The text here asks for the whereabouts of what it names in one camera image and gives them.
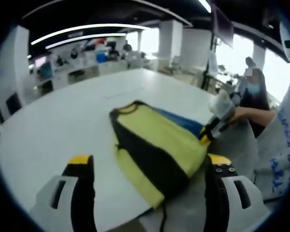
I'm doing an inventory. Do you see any white worn device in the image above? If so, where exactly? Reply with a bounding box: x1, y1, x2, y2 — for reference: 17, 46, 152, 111
279, 20, 290, 65

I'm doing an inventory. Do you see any blue container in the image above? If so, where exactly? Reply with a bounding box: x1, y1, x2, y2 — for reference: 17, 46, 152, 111
96, 51, 109, 63

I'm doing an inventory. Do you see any person's white printed shirt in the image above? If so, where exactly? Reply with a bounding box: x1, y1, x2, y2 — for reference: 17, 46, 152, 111
255, 62, 290, 201

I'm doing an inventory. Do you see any white square pillar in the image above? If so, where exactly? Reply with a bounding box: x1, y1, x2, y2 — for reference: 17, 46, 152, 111
158, 20, 183, 65
0, 25, 31, 107

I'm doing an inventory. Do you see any black hanging screen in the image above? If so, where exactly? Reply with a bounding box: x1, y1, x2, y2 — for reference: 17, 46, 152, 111
211, 3, 234, 49

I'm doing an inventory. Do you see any row of white office desks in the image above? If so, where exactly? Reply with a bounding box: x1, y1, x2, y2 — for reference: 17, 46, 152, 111
36, 48, 158, 95

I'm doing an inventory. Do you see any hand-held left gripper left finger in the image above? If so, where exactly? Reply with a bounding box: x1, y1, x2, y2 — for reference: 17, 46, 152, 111
30, 154, 97, 232

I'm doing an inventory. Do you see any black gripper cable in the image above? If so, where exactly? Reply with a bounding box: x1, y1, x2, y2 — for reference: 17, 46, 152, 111
159, 202, 167, 232

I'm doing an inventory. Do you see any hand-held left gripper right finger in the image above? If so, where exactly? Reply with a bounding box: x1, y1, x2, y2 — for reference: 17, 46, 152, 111
204, 154, 271, 232

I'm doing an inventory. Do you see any ceiling light strip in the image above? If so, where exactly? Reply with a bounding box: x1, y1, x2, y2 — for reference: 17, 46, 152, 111
198, 0, 211, 13
45, 33, 127, 50
30, 23, 150, 46

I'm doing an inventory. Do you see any person's right hand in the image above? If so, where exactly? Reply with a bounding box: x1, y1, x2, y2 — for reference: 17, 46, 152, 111
228, 106, 247, 127

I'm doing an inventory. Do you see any yellow garment with blue sleeve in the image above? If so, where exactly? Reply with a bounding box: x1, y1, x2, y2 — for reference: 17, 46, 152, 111
109, 100, 212, 210

